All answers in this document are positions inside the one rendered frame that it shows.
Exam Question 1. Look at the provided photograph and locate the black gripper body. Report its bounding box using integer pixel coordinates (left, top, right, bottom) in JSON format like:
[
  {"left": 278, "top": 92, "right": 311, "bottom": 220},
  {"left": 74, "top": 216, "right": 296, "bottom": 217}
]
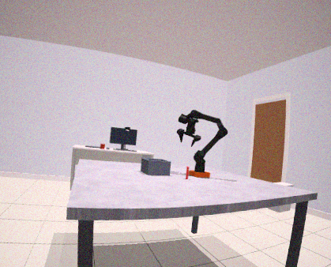
[{"left": 177, "top": 126, "right": 201, "bottom": 141}]

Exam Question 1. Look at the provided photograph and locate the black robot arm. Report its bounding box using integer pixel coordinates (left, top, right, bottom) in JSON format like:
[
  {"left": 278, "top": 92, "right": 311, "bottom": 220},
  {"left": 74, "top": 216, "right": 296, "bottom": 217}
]
[{"left": 179, "top": 110, "right": 228, "bottom": 172}]

